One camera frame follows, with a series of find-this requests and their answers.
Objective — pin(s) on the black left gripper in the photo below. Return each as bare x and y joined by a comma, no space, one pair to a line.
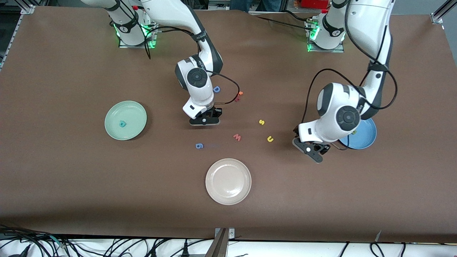
325,147

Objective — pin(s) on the pink letter w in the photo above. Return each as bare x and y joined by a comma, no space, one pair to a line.
237,137

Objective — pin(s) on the person in blue jeans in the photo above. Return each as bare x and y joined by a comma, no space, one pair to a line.
253,4

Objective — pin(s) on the red box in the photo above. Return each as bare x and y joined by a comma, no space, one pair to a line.
314,3

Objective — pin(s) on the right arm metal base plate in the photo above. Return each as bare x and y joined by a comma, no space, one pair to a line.
155,35

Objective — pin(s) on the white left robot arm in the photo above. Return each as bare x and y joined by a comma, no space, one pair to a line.
371,21

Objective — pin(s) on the beige plate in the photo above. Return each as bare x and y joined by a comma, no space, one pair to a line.
228,181

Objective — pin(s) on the metal table edge bracket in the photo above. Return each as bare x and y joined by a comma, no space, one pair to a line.
219,242

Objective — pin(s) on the small white paper scrap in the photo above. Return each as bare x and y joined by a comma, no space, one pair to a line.
378,236

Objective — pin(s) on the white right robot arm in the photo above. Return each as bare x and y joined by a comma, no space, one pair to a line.
167,10

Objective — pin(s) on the light green plate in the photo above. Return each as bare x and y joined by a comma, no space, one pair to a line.
134,114

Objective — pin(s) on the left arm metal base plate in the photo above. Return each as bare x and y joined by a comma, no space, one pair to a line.
326,51

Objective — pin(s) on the aluminium frame corner profile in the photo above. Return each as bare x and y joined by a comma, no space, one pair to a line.
438,17

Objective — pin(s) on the blue plate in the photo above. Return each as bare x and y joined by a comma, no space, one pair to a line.
364,139

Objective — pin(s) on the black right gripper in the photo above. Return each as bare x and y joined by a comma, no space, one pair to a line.
214,112

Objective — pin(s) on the aluminium frame side rail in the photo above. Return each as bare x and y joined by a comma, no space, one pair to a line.
28,9

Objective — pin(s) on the blue letter D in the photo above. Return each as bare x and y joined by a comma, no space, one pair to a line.
216,89

